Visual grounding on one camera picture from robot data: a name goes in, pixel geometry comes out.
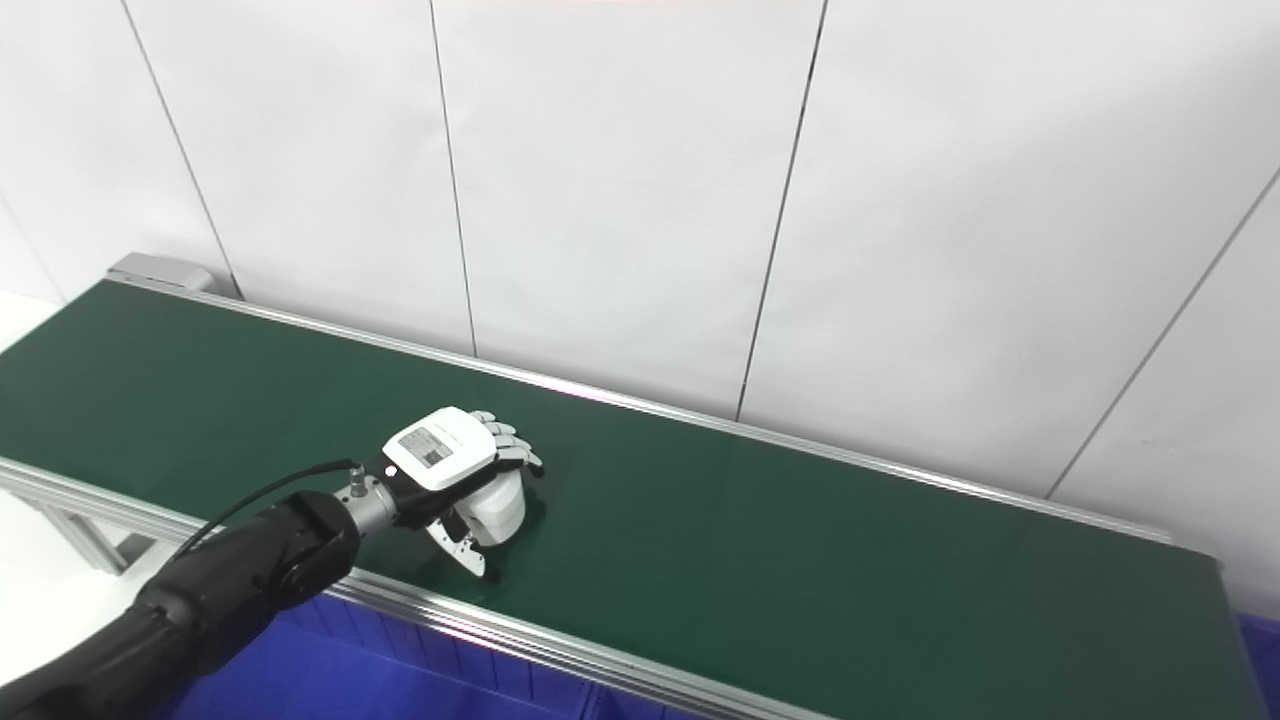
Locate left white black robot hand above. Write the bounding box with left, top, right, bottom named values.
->
left=380, top=405, right=546, bottom=583

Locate white plastic part with hole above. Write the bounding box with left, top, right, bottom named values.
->
left=455, top=468, right=529, bottom=549

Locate blue plastic bin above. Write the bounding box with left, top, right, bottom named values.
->
left=1234, top=610, right=1280, bottom=720
left=150, top=590, right=601, bottom=720
left=588, top=684, right=706, bottom=720

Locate grey conveyor end housing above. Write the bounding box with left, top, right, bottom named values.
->
left=106, top=252, right=217, bottom=294

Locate aluminium conveyor support leg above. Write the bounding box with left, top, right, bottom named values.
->
left=38, top=498, right=153, bottom=577

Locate green conveyor belt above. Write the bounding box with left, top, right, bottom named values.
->
left=0, top=278, right=1271, bottom=720

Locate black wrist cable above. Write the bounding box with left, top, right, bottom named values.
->
left=168, top=457, right=367, bottom=563

